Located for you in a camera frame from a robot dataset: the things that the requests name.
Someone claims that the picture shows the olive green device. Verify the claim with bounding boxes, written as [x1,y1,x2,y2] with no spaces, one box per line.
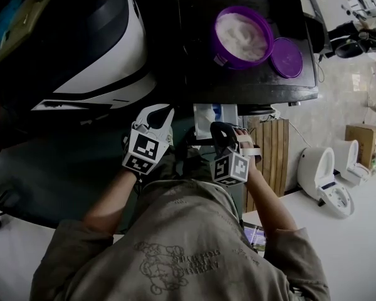
[0,0,68,70]

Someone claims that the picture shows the wooden slatted panel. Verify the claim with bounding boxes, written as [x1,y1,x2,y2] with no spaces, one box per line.
[243,117,290,213]

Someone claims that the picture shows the person's right hand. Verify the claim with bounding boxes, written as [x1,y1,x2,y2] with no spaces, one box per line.
[232,126,262,169]

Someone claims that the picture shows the white powder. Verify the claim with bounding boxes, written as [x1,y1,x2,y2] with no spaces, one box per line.
[215,11,269,61]

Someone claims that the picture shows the purple plastic tub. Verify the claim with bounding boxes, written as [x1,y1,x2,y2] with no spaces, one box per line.
[210,5,275,71]

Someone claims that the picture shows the small screen device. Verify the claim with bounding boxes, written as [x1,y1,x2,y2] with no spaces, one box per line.
[242,223,268,254]

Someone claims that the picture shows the blue plastic bag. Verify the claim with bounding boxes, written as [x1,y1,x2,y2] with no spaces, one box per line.
[0,0,23,45]

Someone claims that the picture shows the white toilet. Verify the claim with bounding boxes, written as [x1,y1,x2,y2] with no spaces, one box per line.
[298,145,355,219]
[333,139,375,187]

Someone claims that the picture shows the person's right forearm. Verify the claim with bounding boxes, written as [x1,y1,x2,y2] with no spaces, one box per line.
[246,163,301,241]

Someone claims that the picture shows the white detergent drawer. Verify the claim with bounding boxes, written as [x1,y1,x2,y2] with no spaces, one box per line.
[193,103,239,141]

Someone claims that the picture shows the person's beige printed shirt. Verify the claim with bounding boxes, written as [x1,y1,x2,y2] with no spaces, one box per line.
[29,180,332,301]

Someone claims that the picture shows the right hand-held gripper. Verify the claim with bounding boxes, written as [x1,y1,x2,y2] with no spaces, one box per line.
[209,120,251,187]

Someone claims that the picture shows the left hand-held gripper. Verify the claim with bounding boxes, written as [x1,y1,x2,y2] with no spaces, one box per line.
[121,103,176,176]

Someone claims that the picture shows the brown cardboard box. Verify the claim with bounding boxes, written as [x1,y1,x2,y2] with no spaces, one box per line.
[344,123,376,169]

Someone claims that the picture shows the dark round floor mat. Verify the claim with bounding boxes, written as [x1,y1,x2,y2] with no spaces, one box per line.
[0,105,248,236]

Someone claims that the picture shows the black cloth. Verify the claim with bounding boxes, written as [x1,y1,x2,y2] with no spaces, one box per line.
[271,0,303,40]

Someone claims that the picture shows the purple round lid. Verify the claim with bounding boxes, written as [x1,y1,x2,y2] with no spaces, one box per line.
[270,37,304,80]

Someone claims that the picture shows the black fabric bag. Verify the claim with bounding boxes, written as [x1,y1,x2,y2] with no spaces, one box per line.
[303,13,326,55]

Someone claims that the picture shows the large black and white machine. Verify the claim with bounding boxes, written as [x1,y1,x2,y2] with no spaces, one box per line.
[0,0,160,114]

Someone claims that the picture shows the person's grey trousers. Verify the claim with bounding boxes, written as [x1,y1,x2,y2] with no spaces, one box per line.
[158,136,222,189]

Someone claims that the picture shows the person's left forearm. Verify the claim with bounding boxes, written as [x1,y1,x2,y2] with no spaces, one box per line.
[81,167,138,236]

